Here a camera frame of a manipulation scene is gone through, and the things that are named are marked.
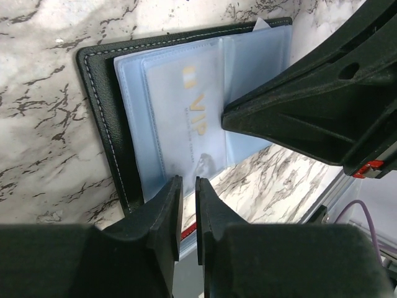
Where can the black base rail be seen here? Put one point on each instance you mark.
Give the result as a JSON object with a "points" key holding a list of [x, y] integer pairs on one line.
{"points": [[316, 215]]}

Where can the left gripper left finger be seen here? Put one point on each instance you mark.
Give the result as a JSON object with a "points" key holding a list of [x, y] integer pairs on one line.
{"points": [[133, 257]]}

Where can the red card holder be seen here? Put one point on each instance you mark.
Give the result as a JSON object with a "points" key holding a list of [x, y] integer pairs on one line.
{"points": [[189, 238]]}

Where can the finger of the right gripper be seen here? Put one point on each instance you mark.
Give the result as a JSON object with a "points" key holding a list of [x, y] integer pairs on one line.
{"points": [[338, 103]]}

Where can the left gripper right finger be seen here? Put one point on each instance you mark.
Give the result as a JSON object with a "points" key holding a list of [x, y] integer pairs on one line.
{"points": [[241, 259]]}

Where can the silver VIP card in holder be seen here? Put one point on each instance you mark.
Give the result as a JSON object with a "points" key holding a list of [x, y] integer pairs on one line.
{"points": [[186, 92]]}

